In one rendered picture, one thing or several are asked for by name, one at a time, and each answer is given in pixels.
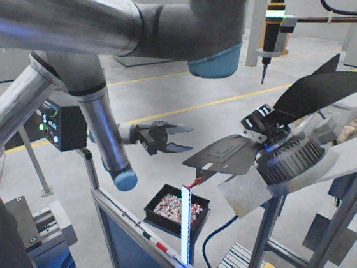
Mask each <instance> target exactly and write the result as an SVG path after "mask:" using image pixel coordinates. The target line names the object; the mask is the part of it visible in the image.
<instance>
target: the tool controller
mask: <svg viewBox="0 0 357 268"><path fill-rule="evenodd" d="M42 112H44V113H46V114H47V125H45V123H43V115H42ZM36 118H37V131H38V132H39V133H40V134H42V135H43V136H44V137H45V138H46V139H47V140H48V141H49V142H50V143H52V144H53V145H54V147H55V148H58V150H59V151H60V152H62V153H63V152H66V151H72V150H75V149H80V148H83V147H85V148H86V147H87V138H89V135H88V133H87V123H86V121H85V117H84V115H83V113H82V111H81V108H80V106H79V104H78V103H77V99H76V98H72V97H71V96H70V95H68V94H67V93H64V92H62V91H54V92H53V93H51V95H50V96H49V97H48V98H47V99H46V100H45V102H44V103H42V104H41V105H40V107H39V108H37V110H36ZM41 124H43V126H44V130H41V129H40V125H41ZM45 128H48V134H46V133H45ZM50 132H52V133H53V135H54V137H55V136H57V137H58V143H56V142H55V141H54V137H53V138H50V137H49V133H50Z"/></svg>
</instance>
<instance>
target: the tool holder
mask: <svg viewBox="0 0 357 268"><path fill-rule="evenodd" d="M297 21H298V17H295V16H292V17H285V20H284V19H283V22H282V25H280V27H279V35H278V38H277V42H276V44H275V51H274V52H264V51H263V49H262V48H260V49H256V51H255V55H256V56H258V57H280V56H281V52H284V46H285V43H286V38H287V35H288V33H293V29H294V27H293V26H296V24H297Z"/></svg>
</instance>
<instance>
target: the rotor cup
mask: <svg viewBox="0 0 357 268"><path fill-rule="evenodd" d="M264 107H265V108H266V110H267V111H268V112H271V111H272V109H271V107H269V105H268V104H267V103H264V104H263V105H262V106H260V107H258V108H257V109H256V110H255V111H253V112H251V113H250V114H249V115H248V116H247V117H244V118H243V119H242V120H241V121H240V123H241V125H242V126H243V128H244V129H248V130H251V131H253V132H255V133H260V134H262V135H264V136H266V137H268V139H267V140H266V141H265V142H264V143H263V146H262V147H261V149H260V150H262V149H266V148H267V147H268V146H270V145H272V144H273V143H276V142H277V141H278V140H280V139H281V138H282V137H284V136H285V135H286V134H287V133H289V132H290V131H291V128H290V127H289V125H286V126H283V127H281V128H280V127H279V125H278V124H277V123H274V122H272V121H269V120H268V119H265V118H263V117H264V116H265V115H266V114H267V113H266V112H265V111H264V109H263V108H264ZM247 119H248V121H249V122H250V123H251V124H252V127H250V126H249V124H248V122H247V121H246V120H247Z"/></svg>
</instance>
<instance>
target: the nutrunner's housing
mask: <svg viewBox="0 0 357 268"><path fill-rule="evenodd" d="M279 27H280V24H266V29H265V37H264V44H263V51H264V52H274V51H275V44H276V42H277V38H278V35H279ZM270 62H271V57H262V61H261V63H262V64H270Z"/></svg>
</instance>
